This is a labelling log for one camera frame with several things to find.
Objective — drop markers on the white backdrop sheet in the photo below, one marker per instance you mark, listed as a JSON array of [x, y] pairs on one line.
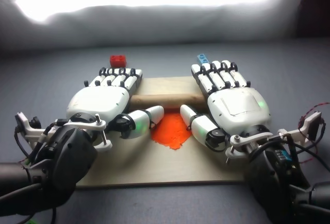
[[165, 25]]

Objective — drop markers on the light wooden board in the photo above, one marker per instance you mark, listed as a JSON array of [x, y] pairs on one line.
[[154, 164]]

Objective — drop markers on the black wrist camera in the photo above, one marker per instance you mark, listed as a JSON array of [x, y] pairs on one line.
[[34, 123], [315, 127]]

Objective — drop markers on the wooden rolling pin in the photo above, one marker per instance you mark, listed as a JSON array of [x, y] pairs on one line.
[[165, 100]]

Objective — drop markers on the grey table cloth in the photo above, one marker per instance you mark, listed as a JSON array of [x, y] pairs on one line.
[[38, 79]]

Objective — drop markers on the red toy brick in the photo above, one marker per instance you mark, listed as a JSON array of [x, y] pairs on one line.
[[117, 61]]

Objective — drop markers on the light blue flat toy brick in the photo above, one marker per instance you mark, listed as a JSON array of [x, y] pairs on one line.
[[202, 58]]

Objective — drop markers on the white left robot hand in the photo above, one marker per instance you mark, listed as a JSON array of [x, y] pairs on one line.
[[98, 103]]

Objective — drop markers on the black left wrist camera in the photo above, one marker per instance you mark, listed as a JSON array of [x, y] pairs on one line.
[[34, 123]]

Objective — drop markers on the orange play dough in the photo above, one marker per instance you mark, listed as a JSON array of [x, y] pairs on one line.
[[170, 134]]

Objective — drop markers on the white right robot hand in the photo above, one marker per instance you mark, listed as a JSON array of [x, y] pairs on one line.
[[237, 108]]

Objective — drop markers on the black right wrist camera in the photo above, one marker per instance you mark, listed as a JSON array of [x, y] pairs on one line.
[[315, 127]]

